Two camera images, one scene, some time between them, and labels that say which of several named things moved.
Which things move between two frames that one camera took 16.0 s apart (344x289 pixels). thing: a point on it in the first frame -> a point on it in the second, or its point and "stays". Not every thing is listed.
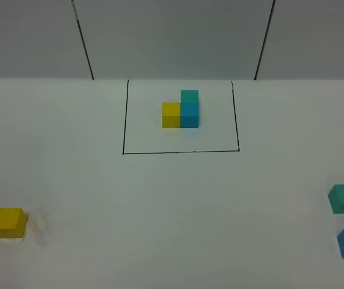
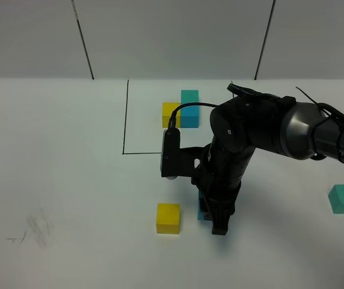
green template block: x=189 y=96 stays
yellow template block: x=171 y=115 stays
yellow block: x=10 y=223 -> x=168 y=218
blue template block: x=189 y=115 stays
